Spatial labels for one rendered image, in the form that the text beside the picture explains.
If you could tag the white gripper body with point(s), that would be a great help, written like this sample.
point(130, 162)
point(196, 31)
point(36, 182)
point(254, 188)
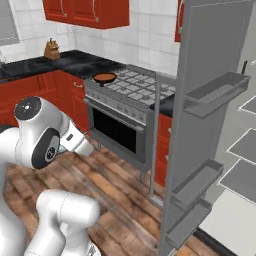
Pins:
point(84, 148)

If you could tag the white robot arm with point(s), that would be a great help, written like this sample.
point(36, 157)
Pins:
point(36, 140)

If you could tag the black saucepan with marinade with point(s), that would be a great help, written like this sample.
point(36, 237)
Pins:
point(104, 78)

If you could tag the steel stove with hob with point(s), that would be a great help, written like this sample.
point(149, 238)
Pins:
point(133, 88)

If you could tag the grey fridge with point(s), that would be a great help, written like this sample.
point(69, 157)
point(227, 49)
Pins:
point(238, 206)

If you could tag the grey fridge door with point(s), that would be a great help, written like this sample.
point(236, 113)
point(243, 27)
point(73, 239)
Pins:
point(213, 36)

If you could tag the black glass oven door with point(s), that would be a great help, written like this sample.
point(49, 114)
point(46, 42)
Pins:
point(115, 130)

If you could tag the red base cupboards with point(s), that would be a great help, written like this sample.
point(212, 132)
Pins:
point(40, 86)

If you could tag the red base cupboard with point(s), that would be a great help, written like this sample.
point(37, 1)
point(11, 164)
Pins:
point(163, 150)

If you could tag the brown knife block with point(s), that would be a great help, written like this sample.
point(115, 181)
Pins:
point(52, 51)

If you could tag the large grey door bin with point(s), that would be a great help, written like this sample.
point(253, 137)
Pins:
point(216, 91)

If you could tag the red wall cupboard door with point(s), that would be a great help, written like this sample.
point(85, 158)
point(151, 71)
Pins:
point(55, 10)
point(106, 13)

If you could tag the narrow red wall cupboard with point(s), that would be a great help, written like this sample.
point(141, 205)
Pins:
point(179, 23)

